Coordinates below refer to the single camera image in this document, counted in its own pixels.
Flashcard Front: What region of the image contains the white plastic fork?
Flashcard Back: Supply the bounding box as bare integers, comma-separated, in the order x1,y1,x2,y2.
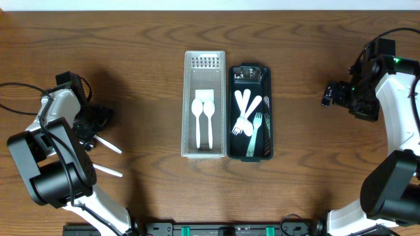
232,89,251,135
245,95,262,133
246,112,263,157

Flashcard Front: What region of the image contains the white plastic spoon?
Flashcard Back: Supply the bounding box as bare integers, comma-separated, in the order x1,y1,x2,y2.
93,134,122,154
234,90,255,137
203,100,215,149
93,163,123,178
192,98,203,149

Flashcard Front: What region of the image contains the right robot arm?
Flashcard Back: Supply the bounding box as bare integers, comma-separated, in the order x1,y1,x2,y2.
321,37,419,235

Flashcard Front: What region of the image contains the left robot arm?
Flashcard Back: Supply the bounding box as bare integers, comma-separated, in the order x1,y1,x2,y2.
7,71,144,235

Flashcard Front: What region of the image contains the black perforated plastic tray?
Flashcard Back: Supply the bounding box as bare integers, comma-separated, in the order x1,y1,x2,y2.
226,63,274,162

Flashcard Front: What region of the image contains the clear perforated plastic tray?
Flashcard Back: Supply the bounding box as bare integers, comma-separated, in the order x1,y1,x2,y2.
180,50,227,159

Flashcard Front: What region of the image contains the left black cable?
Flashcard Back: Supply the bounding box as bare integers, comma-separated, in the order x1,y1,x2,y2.
0,81,125,236

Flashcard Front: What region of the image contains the black mounting rail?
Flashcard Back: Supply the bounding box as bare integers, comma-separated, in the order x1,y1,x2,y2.
62,214,326,236

